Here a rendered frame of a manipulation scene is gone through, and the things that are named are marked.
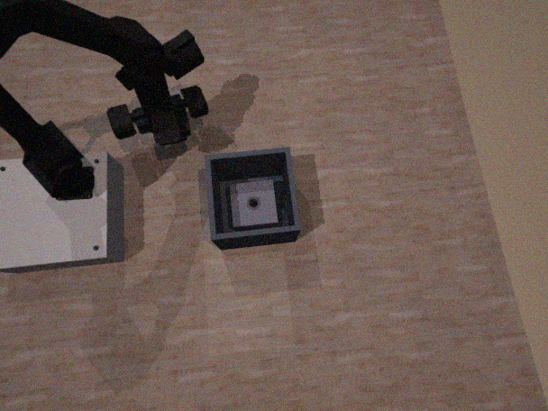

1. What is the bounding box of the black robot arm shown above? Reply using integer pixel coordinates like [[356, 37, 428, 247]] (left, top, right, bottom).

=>
[[0, 0, 204, 200]]

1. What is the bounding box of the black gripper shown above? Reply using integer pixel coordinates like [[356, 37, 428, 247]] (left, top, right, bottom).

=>
[[107, 86, 209, 140]]

